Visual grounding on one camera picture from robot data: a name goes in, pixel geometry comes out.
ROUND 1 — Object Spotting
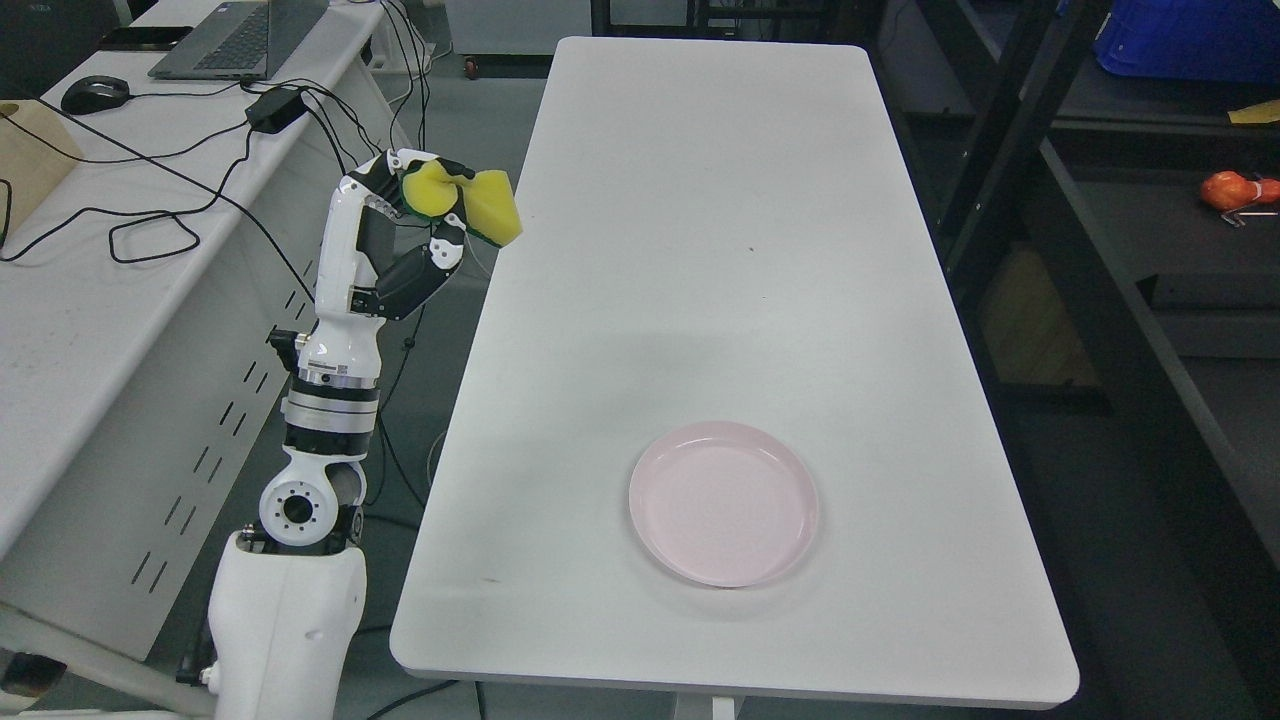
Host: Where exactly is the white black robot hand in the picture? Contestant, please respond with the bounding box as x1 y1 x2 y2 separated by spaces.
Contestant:
294 149 477 389

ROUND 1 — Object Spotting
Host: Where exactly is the green yellow sponge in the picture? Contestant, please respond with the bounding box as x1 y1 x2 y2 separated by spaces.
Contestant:
399 158 524 247

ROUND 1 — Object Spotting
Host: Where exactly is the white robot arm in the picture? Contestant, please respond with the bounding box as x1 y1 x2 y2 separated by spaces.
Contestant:
205 373 379 719

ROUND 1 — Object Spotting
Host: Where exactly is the dark metal shelf rack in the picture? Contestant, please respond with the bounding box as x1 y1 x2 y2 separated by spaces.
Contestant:
868 1 1277 719

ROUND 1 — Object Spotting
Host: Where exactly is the orange toy on shelf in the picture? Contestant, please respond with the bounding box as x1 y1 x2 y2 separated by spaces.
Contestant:
1199 170 1279 228

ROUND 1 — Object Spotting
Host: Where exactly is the black power adapter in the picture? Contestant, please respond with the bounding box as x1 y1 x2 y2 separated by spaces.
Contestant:
244 86 308 135

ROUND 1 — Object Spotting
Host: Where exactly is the white side desk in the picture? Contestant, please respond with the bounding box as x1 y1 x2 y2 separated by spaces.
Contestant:
1 1 410 661

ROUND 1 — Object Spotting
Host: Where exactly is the grey laptop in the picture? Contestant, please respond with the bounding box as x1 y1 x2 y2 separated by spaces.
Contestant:
148 1 329 81

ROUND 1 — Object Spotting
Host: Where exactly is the black phone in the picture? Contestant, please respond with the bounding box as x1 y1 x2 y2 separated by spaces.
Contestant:
97 26 195 53

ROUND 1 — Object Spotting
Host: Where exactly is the black computer mouse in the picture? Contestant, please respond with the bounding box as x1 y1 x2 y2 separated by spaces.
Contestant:
60 76 133 117

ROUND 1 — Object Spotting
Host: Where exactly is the brown cardboard box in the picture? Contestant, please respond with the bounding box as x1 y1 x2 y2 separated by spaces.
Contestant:
1 99 81 231

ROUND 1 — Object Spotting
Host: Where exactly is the white work table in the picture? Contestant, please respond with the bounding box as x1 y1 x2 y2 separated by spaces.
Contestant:
390 37 1080 719

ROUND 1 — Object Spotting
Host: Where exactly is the pink round plate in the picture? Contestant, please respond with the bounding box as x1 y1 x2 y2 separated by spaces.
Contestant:
628 421 820 589

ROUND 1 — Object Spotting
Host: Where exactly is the blue plastic bin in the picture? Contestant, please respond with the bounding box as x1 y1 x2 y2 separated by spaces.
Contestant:
1093 1 1279 85

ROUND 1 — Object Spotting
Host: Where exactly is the black cable loop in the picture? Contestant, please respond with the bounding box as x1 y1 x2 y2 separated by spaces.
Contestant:
0 95 256 266

